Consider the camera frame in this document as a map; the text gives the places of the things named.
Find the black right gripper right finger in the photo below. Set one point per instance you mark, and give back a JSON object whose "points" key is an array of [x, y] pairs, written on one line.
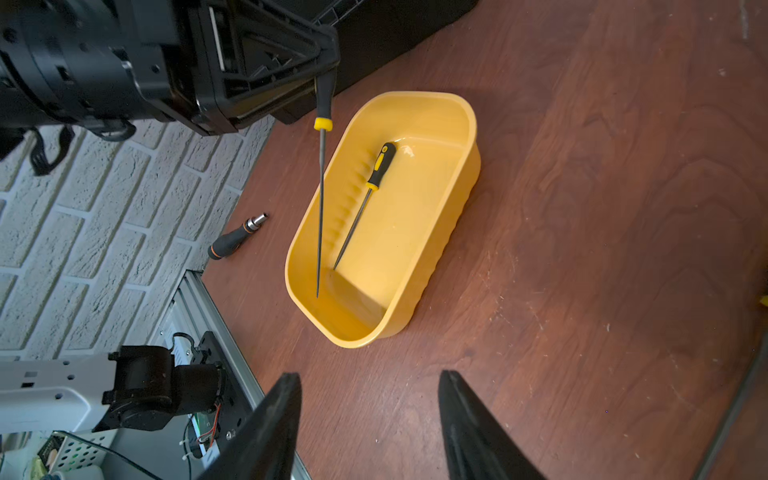
{"points": [[476, 446]]}

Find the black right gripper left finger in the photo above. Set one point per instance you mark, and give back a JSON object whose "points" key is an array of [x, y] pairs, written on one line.
{"points": [[265, 446]]}

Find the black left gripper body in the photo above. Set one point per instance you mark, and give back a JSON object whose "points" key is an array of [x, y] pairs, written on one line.
{"points": [[214, 66]]}

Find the black yellow needle file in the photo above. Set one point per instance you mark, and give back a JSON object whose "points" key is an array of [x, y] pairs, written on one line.
{"points": [[381, 165], [323, 150]]}

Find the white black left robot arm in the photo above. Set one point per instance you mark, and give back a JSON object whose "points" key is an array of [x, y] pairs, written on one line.
{"points": [[66, 396]]}

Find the yellow plastic storage tray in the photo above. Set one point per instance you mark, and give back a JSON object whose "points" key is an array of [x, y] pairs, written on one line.
{"points": [[407, 223]]}

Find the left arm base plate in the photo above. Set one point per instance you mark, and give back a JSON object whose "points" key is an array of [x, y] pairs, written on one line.
{"points": [[211, 396]]}

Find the aluminium front rail frame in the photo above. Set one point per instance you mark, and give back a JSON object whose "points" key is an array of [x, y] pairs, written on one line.
{"points": [[143, 397]]}

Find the black orange screwdriver handle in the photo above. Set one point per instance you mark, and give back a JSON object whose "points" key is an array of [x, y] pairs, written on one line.
{"points": [[226, 244]]}

